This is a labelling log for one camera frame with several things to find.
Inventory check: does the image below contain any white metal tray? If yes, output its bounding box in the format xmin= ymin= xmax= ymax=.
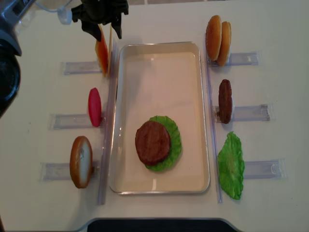
xmin=109 ymin=42 xmax=210 ymax=194

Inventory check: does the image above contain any clear rail under patty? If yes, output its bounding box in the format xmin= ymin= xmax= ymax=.
xmin=214 ymin=103 xmax=274 ymax=123

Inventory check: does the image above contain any lettuce leaf in tray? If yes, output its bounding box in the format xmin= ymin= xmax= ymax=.
xmin=145 ymin=116 xmax=182 ymax=172

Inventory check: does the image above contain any white pusher behind buns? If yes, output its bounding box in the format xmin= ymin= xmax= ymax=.
xmin=225 ymin=46 xmax=231 ymax=64

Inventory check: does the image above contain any long clear right side rail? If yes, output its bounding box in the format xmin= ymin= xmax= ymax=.
xmin=203 ymin=34 xmax=223 ymax=203

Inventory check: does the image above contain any orange cheese slice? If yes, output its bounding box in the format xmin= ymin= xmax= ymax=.
xmin=95 ymin=25 xmax=109 ymax=76

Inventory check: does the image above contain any top bun half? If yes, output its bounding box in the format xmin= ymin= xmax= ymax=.
xmin=205 ymin=15 xmax=222 ymax=61

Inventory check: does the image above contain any clear rail under cheese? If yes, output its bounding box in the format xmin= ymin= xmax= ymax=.
xmin=60 ymin=61 xmax=102 ymax=75

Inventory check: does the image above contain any white cable with connector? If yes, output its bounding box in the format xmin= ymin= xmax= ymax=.
xmin=33 ymin=0 xmax=73 ymax=25

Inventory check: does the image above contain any long clear rail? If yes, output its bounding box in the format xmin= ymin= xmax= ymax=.
xmin=98 ymin=40 xmax=119 ymax=205
xmin=203 ymin=34 xmax=223 ymax=203

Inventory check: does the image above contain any standing brown meat patty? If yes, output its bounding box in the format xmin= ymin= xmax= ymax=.
xmin=218 ymin=79 xmax=233 ymax=124

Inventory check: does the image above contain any white pusher behind patty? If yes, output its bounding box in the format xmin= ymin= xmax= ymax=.
xmin=231 ymin=95 xmax=235 ymax=120

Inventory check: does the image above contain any standing green lettuce leaf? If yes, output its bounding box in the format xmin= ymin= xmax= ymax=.
xmin=217 ymin=131 xmax=245 ymax=200

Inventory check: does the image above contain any clear rail under tomato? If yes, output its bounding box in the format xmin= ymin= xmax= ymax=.
xmin=48 ymin=114 xmax=94 ymax=130

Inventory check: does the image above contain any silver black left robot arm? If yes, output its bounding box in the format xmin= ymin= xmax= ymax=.
xmin=0 ymin=0 xmax=128 ymax=115

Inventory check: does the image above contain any clear rail under buns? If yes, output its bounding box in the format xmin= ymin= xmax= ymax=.
xmin=207 ymin=51 xmax=263 ymax=68

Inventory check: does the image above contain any bottom bun half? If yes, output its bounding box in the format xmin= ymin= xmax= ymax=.
xmin=217 ymin=21 xmax=231 ymax=66

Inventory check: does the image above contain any clear rail under lettuce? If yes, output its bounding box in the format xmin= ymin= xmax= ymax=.
xmin=244 ymin=159 xmax=287 ymax=179

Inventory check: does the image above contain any glazed bun on left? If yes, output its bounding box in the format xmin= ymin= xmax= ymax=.
xmin=70 ymin=136 xmax=93 ymax=189

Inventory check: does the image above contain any red tomato slice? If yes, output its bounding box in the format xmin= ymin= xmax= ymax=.
xmin=88 ymin=88 xmax=102 ymax=127

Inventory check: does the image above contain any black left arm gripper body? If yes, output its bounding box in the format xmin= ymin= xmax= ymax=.
xmin=71 ymin=0 xmax=128 ymax=30

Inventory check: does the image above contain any bun half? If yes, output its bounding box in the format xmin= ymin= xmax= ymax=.
xmin=205 ymin=15 xmax=222 ymax=61
xmin=217 ymin=21 xmax=231 ymax=66

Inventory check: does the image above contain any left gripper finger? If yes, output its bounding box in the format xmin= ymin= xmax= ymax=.
xmin=111 ymin=15 xmax=122 ymax=39
xmin=83 ymin=24 xmax=102 ymax=42

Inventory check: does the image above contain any meat patty in tray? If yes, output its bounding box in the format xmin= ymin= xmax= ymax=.
xmin=135 ymin=120 xmax=171 ymax=166

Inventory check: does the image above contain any clear rail under left bun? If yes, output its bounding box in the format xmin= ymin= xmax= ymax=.
xmin=40 ymin=161 xmax=100 ymax=182

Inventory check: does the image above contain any long clear left side rail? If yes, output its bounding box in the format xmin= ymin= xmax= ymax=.
xmin=98 ymin=40 xmax=119 ymax=205

